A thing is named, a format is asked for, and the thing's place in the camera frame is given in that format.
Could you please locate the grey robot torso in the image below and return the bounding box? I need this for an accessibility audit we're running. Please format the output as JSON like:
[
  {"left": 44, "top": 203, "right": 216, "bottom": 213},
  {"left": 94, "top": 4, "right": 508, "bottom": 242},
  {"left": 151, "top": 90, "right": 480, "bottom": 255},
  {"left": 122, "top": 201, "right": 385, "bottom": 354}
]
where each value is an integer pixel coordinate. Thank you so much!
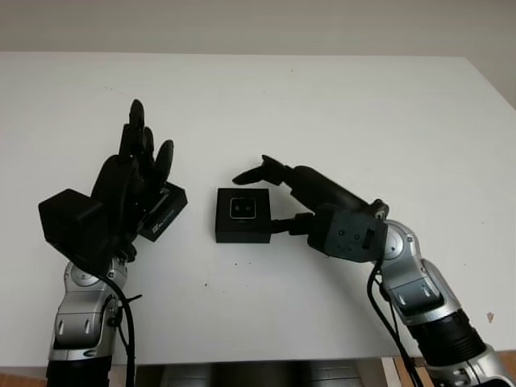
[{"left": 135, "top": 360, "right": 384, "bottom": 387}]

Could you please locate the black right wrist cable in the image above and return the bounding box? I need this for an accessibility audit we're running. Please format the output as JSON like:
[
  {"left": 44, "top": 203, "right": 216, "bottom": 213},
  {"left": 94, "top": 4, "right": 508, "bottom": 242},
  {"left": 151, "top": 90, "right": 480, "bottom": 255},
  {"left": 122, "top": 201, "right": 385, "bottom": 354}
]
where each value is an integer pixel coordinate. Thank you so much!
[{"left": 366, "top": 261, "right": 424, "bottom": 387}]

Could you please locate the black foam-lined camera box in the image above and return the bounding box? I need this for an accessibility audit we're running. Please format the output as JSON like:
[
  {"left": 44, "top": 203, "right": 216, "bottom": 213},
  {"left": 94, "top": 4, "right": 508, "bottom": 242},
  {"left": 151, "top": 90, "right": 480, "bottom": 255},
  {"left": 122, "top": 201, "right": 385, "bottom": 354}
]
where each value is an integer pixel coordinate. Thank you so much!
[{"left": 214, "top": 187, "right": 271, "bottom": 245}]

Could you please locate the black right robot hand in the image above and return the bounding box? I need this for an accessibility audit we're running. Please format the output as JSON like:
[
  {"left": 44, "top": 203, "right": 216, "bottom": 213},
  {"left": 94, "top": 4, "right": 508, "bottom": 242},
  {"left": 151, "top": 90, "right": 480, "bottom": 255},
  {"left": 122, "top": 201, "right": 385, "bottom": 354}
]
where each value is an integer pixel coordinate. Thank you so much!
[{"left": 231, "top": 154, "right": 390, "bottom": 239}]

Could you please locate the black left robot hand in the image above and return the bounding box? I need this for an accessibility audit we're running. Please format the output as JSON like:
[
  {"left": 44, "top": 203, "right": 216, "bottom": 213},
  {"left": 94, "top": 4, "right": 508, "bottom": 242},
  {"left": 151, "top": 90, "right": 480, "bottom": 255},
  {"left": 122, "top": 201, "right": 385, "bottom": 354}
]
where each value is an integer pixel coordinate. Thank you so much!
[{"left": 90, "top": 98, "right": 175, "bottom": 257}]

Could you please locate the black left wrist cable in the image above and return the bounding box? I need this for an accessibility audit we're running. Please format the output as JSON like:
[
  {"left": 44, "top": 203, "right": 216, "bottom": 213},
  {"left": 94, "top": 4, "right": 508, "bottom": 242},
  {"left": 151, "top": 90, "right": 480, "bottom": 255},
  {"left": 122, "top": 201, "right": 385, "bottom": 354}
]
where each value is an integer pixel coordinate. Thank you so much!
[{"left": 98, "top": 269, "right": 143, "bottom": 387}]

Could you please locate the black RealSense box lid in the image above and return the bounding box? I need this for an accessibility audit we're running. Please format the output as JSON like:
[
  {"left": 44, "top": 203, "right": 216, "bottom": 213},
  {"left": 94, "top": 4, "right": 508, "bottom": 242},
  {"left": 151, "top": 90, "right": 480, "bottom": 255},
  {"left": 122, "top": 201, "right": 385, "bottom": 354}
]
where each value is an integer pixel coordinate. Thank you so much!
[{"left": 139, "top": 181, "right": 189, "bottom": 243}]

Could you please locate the small silver RealSense camera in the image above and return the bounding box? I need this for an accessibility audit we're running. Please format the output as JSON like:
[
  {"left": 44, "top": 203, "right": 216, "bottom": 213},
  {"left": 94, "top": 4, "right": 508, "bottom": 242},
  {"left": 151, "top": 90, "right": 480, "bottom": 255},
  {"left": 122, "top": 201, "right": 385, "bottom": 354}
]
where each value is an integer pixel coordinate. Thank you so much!
[{"left": 228, "top": 197, "right": 259, "bottom": 222}]

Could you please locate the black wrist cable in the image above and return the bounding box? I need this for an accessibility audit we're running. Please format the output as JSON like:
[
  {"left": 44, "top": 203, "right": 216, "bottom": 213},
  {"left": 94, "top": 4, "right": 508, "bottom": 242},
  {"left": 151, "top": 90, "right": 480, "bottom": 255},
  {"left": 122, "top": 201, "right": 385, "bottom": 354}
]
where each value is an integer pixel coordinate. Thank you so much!
[
  {"left": 366, "top": 261, "right": 424, "bottom": 387},
  {"left": 98, "top": 269, "right": 143, "bottom": 387}
]

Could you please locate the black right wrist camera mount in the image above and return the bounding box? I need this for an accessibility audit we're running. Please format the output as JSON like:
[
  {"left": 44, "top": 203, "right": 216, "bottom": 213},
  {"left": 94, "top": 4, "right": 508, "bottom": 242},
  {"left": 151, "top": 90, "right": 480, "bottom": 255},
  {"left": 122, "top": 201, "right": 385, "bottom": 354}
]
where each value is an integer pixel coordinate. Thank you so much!
[{"left": 306, "top": 202, "right": 389, "bottom": 264}]

